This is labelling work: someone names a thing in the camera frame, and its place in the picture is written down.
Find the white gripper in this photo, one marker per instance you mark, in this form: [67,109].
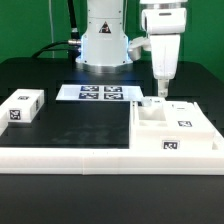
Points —
[164,55]

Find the white cabinet door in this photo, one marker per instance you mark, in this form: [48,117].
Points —
[187,118]
[149,101]

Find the white cabinet body box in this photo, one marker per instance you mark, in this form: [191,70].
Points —
[149,131]

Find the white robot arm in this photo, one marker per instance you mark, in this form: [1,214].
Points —
[119,30]

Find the white cabinet top block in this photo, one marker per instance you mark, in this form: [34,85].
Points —
[23,105]

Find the white marker sheet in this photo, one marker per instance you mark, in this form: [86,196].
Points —
[70,92]

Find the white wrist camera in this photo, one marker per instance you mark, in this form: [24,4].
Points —
[136,46]

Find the white L-shaped fence frame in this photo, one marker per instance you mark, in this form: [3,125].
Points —
[37,160]

